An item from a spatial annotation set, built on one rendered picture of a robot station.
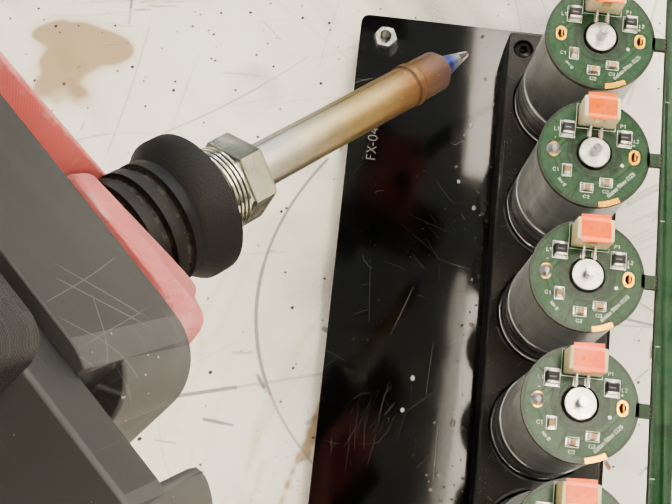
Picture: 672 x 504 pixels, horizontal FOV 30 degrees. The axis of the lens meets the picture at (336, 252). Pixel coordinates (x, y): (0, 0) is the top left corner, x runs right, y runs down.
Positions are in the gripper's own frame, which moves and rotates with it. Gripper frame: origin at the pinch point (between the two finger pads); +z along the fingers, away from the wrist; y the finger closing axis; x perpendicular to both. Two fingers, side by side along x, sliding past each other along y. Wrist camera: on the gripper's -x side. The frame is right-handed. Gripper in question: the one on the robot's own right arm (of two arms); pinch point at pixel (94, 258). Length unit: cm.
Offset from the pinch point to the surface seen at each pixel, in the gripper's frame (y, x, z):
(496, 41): 1.8, -5.6, 16.5
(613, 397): -7.1, -3.0, 9.4
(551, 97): -1.0, -5.9, 12.6
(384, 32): 3.8, -3.7, 15.1
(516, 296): -4.1, -2.5, 11.2
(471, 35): 2.4, -5.2, 16.3
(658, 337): -6.8, -4.4, 10.2
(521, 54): 0.9, -5.9, 15.6
